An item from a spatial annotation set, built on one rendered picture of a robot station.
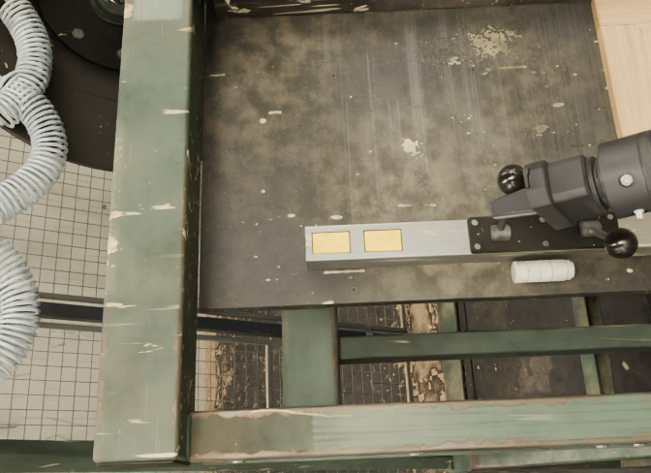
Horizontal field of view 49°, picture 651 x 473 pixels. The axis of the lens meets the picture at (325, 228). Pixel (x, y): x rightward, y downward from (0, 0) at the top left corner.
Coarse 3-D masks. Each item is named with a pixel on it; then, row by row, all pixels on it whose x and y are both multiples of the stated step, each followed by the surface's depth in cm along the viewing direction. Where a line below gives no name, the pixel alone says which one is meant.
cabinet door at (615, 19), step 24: (600, 0) 113; (624, 0) 113; (648, 0) 112; (600, 24) 111; (624, 24) 111; (648, 24) 111; (600, 48) 112; (624, 48) 110; (648, 48) 110; (624, 72) 108; (648, 72) 108; (624, 96) 107; (648, 96) 107; (624, 120) 105; (648, 120) 105
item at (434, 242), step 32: (384, 224) 98; (416, 224) 98; (448, 224) 98; (640, 224) 97; (320, 256) 97; (352, 256) 97; (384, 256) 97; (416, 256) 97; (448, 256) 97; (480, 256) 97; (512, 256) 98; (544, 256) 99; (576, 256) 99; (608, 256) 100
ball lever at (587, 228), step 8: (584, 224) 95; (592, 224) 95; (600, 224) 95; (584, 232) 95; (592, 232) 94; (600, 232) 92; (616, 232) 85; (624, 232) 85; (632, 232) 85; (608, 240) 85; (616, 240) 85; (624, 240) 84; (632, 240) 84; (608, 248) 85; (616, 248) 85; (624, 248) 84; (632, 248) 84; (616, 256) 85; (624, 256) 85
